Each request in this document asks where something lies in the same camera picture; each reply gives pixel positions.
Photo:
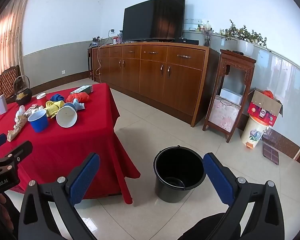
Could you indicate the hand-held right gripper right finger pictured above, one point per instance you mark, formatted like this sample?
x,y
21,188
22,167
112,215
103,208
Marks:
x,y
218,180

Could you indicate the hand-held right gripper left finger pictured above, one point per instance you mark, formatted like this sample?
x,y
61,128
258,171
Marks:
x,y
85,177

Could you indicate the beige cloth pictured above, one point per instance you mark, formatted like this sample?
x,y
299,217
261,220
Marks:
x,y
15,130

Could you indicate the blue cup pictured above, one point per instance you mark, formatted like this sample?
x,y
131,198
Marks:
x,y
38,124

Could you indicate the white tissue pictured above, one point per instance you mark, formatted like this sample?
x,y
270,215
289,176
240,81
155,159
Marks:
x,y
20,111

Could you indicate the small red and white box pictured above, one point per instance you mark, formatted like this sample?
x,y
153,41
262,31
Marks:
x,y
31,110

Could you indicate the yellow cloth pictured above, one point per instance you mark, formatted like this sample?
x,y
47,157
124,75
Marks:
x,y
52,107

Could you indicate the black plastic bucket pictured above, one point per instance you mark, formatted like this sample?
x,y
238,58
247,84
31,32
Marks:
x,y
165,187

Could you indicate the white paper cup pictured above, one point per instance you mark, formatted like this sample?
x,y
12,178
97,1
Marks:
x,y
66,117

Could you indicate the red canister with white lid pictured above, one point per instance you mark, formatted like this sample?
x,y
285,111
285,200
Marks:
x,y
41,97

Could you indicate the blue towel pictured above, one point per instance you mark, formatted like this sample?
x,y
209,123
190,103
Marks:
x,y
57,97

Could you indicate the light blue cloth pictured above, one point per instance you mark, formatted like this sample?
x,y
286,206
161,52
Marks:
x,y
78,105

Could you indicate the orange plastic bag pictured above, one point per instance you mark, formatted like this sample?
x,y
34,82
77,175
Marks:
x,y
77,97

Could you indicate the green and white carton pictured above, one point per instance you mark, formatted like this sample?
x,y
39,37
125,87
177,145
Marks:
x,y
83,89

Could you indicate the person's left hand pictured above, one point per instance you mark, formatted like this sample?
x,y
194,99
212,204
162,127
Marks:
x,y
3,205

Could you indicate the white tin box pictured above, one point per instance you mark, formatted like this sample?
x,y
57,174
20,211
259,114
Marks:
x,y
1,105

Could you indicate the red tablecloth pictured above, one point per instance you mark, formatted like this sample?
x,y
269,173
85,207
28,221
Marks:
x,y
72,142

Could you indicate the person's dark clothed leg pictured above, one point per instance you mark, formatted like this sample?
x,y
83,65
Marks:
x,y
210,228

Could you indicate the black iron teapot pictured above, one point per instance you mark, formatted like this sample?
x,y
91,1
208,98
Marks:
x,y
23,97

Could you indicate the carved wooden sofa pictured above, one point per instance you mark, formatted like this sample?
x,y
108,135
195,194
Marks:
x,y
2,83

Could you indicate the cream floral pedal bin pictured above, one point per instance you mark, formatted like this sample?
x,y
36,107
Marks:
x,y
252,132

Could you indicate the pink framed picture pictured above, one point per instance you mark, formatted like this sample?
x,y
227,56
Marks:
x,y
223,115

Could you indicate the red cardboard box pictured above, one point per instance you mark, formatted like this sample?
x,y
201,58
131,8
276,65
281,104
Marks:
x,y
262,111

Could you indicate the white board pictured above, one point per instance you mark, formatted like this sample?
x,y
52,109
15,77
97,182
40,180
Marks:
x,y
231,95

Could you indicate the orange bag in box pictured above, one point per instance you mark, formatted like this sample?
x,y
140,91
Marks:
x,y
268,94

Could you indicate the beige patterned curtain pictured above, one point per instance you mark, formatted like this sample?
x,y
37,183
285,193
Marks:
x,y
5,42

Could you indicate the dark wooden side table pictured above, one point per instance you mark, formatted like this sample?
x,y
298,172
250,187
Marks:
x,y
90,60

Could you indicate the long wooden cabinet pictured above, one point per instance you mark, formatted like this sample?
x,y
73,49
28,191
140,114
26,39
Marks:
x,y
150,80

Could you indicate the carved wooden stand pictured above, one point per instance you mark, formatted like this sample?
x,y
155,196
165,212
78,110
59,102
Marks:
x,y
236,63

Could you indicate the black remote control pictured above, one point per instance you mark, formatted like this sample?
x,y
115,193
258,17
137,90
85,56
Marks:
x,y
238,52

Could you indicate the small potted plant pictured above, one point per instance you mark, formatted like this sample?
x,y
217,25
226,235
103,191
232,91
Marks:
x,y
96,42

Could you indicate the green plant in white pot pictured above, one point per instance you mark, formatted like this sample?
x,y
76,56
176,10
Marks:
x,y
245,47

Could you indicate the small red container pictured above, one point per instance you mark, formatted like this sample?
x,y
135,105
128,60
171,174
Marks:
x,y
116,40

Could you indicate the glass vase with sticks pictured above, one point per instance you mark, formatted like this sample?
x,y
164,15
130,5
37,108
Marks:
x,y
207,39

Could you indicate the black set-top box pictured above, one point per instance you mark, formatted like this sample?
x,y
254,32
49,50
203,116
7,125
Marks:
x,y
186,41

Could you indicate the row of small bottles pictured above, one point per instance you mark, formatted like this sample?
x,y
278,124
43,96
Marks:
x,y
204,26

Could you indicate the black flat television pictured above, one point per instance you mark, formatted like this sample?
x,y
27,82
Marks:
x,y
152,17

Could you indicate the white wall socket strip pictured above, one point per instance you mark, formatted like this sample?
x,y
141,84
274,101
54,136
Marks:
x,y
193,20

